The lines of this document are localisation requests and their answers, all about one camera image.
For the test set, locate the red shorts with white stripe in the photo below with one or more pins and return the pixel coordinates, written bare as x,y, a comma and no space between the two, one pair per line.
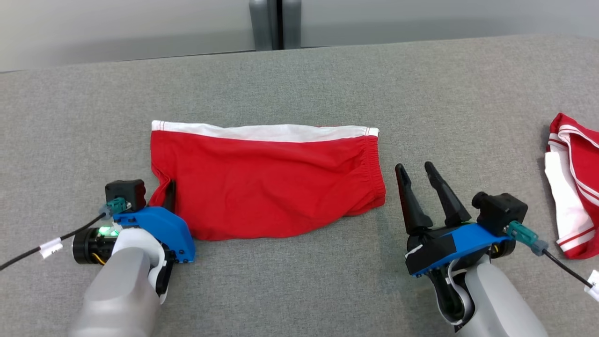
262,182

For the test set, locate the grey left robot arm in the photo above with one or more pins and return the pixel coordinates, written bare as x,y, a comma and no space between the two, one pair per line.
121,290

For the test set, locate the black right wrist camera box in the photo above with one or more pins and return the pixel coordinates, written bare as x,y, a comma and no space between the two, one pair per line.
500,213

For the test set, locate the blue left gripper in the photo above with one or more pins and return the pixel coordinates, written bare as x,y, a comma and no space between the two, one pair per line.
164,229

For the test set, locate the red and white jersey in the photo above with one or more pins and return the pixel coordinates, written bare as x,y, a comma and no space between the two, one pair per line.
585,159

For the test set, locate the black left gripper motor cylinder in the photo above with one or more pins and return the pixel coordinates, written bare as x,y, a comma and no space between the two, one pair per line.
86,245

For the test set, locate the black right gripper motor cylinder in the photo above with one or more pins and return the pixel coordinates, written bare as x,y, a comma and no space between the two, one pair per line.
503,249

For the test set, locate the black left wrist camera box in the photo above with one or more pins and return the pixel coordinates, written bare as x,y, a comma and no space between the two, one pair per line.
125,193

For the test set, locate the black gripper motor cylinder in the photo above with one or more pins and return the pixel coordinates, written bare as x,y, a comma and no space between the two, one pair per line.
86,245
503,249

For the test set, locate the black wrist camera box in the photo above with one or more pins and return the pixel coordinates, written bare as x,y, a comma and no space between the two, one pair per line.
500,213
125,193

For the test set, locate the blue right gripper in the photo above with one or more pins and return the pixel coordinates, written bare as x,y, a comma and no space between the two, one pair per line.
449,245

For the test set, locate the grey partition post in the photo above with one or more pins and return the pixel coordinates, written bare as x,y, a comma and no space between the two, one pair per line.
262,23
292,23

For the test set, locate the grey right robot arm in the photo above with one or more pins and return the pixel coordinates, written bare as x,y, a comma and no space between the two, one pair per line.
496,304

